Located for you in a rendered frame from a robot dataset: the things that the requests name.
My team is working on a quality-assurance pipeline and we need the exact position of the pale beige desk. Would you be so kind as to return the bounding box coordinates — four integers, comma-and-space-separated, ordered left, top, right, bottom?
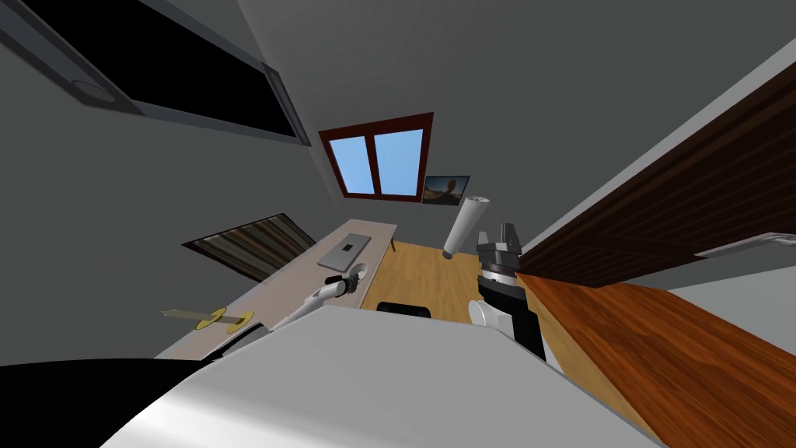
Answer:
154, 218, 399, 362

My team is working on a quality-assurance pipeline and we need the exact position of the black grey-framed screen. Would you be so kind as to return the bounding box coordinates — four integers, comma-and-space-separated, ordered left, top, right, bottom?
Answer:
0, 0, 312, 148

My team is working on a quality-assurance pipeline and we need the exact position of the striped brown wall picture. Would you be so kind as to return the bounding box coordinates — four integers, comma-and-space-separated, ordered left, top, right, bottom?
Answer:
180, 212, 318, 285

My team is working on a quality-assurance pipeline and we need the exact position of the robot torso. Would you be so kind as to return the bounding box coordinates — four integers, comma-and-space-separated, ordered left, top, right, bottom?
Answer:
99, 301, 664, 448

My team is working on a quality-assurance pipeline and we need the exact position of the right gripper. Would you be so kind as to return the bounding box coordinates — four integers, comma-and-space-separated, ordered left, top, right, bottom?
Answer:
476, 222, 523, 276

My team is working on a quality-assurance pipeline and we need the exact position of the dark red framed window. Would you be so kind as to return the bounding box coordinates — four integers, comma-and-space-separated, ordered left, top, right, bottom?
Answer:
317, 111, 435, 202

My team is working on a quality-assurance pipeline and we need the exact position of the orange-brown wooden door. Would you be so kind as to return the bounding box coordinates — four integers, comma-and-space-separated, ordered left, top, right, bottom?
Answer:
515, 272, 796, 448

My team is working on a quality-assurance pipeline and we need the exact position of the dark brown wooden door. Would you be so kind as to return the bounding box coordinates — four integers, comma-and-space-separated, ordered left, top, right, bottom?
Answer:
517, 61, 796, 289

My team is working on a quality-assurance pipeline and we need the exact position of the white cylinder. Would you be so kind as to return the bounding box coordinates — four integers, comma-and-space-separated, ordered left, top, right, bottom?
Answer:
442, 195, 491, 261

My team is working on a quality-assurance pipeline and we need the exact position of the small framed wall picture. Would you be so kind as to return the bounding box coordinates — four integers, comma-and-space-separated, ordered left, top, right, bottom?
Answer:
422, 175, 472, 207

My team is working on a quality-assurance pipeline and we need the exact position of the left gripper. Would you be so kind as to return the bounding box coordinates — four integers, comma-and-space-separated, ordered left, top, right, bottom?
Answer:
337, 264, 370, 296

